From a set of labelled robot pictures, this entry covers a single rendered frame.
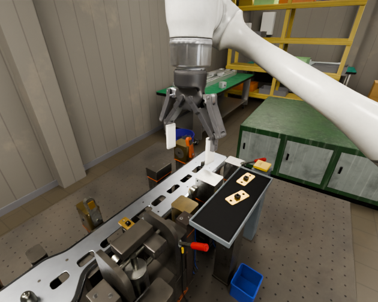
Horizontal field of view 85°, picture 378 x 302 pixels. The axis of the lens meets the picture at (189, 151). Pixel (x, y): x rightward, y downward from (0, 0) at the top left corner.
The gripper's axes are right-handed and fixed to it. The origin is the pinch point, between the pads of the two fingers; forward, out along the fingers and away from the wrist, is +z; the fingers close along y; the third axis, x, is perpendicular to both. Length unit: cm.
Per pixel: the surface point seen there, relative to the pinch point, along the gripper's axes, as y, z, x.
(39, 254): 39, 41, 34
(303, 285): -33, 68, -40
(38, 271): 31, 40, 36
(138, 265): 2.3, 29.8, 17.3
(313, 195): -20, 62, -106
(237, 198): -7.3, 21.2, -17.1
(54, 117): 217, 40, -27
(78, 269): 22, 40, 27
